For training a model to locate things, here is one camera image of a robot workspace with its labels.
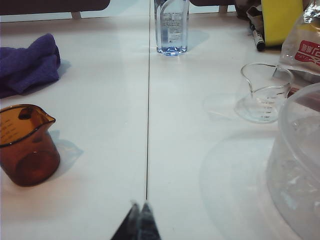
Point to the brown desk partition panel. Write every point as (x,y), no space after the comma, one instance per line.
(50,6)
(212,2)

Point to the clear glass measuring cup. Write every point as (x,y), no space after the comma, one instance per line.
(265,105)

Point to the purple cloth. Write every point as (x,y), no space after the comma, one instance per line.
(25,67)

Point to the black marker pen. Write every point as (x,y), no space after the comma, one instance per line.
(258,41)

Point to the crinkled plastic bag red print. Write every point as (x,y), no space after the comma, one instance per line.
(305,37)

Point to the small amber measuring cup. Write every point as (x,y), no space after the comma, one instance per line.
(32,155)

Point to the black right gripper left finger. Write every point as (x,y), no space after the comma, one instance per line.
(128,225)

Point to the clear Ganten water bottle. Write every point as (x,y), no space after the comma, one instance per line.
(171,30)

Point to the clear plastic bowl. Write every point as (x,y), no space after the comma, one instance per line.
(300,150)

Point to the yellow flat pack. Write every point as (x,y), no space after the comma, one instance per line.
(280,22)

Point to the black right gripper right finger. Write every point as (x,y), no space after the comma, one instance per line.
(147,225)

